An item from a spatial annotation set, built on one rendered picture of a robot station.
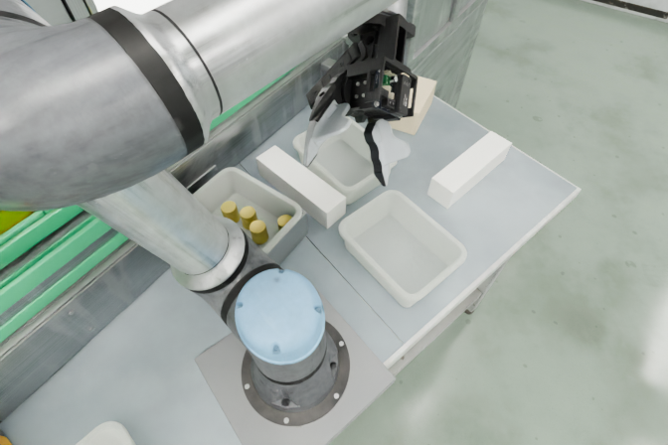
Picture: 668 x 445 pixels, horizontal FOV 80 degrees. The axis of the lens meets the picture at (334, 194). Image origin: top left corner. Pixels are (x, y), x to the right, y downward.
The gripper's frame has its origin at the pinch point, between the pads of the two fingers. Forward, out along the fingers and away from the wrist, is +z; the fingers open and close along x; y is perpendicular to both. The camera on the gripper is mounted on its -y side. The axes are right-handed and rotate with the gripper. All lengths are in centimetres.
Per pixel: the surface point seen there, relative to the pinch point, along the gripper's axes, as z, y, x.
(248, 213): 6.3, -37.1, 10.1
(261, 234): 10.4, -33.0, 11.6
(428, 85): -35, -26, 56
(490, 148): -17, -7, 57
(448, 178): -7.5, -10.8, 45.3
